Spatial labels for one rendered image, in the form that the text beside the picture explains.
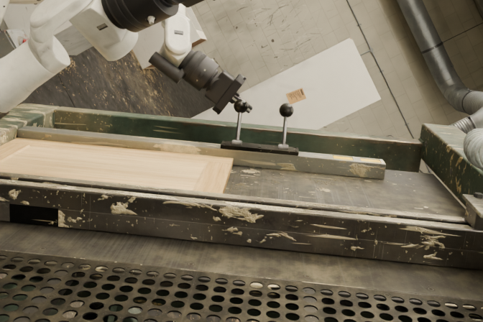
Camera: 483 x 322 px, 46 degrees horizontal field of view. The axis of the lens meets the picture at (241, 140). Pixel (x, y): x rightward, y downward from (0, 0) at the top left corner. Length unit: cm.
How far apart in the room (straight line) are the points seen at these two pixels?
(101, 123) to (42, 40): 90
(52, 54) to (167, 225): 34
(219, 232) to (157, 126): 78
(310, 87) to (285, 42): 445
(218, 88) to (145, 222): 60
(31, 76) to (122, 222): 29
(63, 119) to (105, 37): 94
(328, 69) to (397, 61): 457
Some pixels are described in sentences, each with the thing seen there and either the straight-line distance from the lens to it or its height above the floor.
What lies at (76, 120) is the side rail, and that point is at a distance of 178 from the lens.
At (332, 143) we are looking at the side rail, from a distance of 169.
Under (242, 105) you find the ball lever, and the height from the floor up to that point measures 145.
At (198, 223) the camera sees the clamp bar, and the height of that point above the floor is 136.
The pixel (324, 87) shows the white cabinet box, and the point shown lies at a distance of 493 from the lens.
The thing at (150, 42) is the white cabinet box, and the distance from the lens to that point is 634.
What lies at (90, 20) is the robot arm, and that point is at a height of 139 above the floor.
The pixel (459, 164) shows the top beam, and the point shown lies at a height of 186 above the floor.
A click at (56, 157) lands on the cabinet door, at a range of 141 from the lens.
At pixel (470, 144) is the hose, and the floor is 184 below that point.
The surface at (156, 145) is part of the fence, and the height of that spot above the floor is 121.
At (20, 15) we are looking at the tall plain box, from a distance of 390.
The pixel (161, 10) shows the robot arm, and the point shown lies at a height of 150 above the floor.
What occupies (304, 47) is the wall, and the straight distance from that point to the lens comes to 932.
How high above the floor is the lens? 165
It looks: 10 degrees down
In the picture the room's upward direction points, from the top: 64 degrees clockwise
